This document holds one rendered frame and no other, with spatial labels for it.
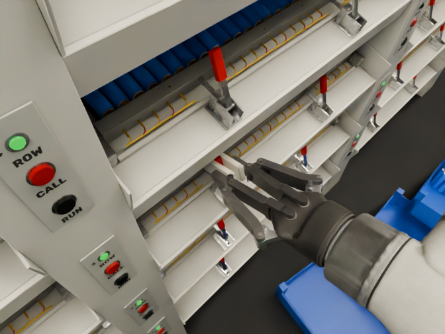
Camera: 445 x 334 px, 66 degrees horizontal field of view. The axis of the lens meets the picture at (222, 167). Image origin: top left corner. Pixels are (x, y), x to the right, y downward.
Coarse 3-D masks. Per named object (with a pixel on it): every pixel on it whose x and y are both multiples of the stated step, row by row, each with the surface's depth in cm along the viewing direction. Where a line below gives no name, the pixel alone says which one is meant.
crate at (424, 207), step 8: (440, 168) 118; (432, 176) 120; (424, 184) 106; (424, 192) 98; (432, 192) 112; (440, 192) 114; (416, 200) 100; (424, 200) 108; (432, 200) 109; (440, 200) 110; (408, 208) 102; (416, 208) 101; (424, 208) 99; (432, 208) 106; (440, 208) 107; (416, 216) 102; (424, 216) 100; (432, 216) 98; (440, 216) 97; (432, 224) 99
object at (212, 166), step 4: (212, 160) 51; (208, 164) 52; (212, 164) 51; (216, 164) 50; (220, 164) 50; (204, 168) 54; (208, 168) 53; (212, 168) 52; (216, 168) 51; (220, 168) 50; (224, 168) 49; (224, 172) 49; (228, 172) 49; (232, 172) 49
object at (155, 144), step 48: (288, 0) 51; (336, 0) 55; (384, 0) 58; (192, 48) 43; (240, 48) 44; (288, 48) 48; (336, 48) 51; (96, 96) 38; (144, 96) 38; (192, 96) 42; (240, 96) 44; (288, 96) 48; (144, 144) 38; (192, 144) 40; (144, 192) 36
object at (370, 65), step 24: (360, 48) 74; (336, 72) 74; (360, 72) 75; (384, 72) 73; (336, 96) 71; (360, 96) 77; (312, 120) 67; (240, 144) 62; (264, 144) 63; (288, 144) 64; (192, 216) 55; (216, 216) 56; (144, 240) 52; (168, 240) 53; (192, 240) 54; (168, 264) 54
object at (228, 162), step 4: (224, 156) 51; (228, 156) 51; (224, 160) 51; (228, 160) 51; (232, 160) 50; (224, 164) 52; (228, 164) 51; (232, 164) 50; (236, 164) 50; (240, 164) 49; (228, 168) 52; (232, 168) 51; (236, 168) 50; (240, 168) 49; (236, 172) 51; (240, 172) 50; (236, 176) 51; (240, 176) 50; (244, 176) 51
